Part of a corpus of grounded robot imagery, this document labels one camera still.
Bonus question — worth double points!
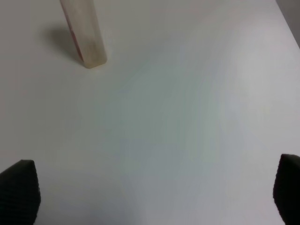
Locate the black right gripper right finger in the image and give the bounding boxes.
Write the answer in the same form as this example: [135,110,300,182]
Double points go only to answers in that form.
[273,154,300,225]

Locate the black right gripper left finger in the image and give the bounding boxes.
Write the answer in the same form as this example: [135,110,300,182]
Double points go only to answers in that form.
[0,160,41,225]

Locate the clear bottle with pink label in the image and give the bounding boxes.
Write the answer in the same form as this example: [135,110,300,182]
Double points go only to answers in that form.
[60,0,107,68]

